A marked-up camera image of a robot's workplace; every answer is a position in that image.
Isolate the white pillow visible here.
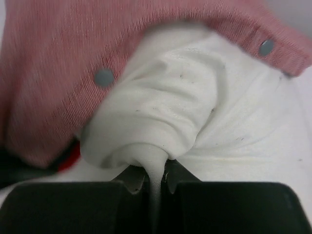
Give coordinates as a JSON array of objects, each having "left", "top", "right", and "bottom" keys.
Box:
[{"left": 0, "top": 21, "right": 312, "bottom": 234}]

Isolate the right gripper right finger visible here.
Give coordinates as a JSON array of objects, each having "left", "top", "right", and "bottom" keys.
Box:
[{"left": 159, "top": 160, "right": 312, "bottom": 234}]

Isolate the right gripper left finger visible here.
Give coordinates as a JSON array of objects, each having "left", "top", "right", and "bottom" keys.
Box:
[{"left": 0, "top": 166, "right": 150, "bottom": 234}]

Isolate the red patterned pillowcase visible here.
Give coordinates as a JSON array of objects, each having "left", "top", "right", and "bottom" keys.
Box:
[{"left": 0, "top": 0, "right": 312, "bottom": 168}]

